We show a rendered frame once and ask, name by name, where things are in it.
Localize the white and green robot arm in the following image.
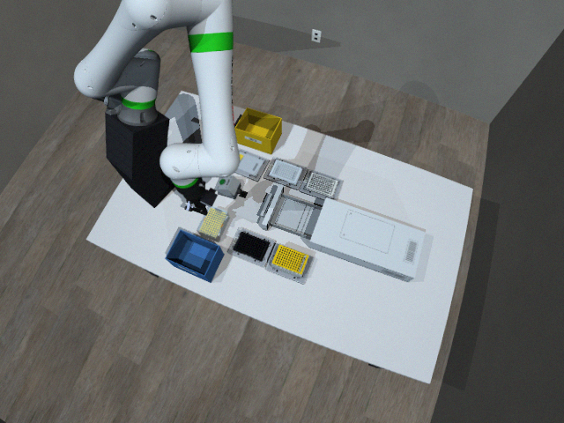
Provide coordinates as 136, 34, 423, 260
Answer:
74, 0, 240, 196

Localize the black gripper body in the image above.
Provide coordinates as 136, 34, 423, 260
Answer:
183, 186, 203, 204

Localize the blue waste bin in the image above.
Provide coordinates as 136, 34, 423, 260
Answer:
165, 229, 224, 283

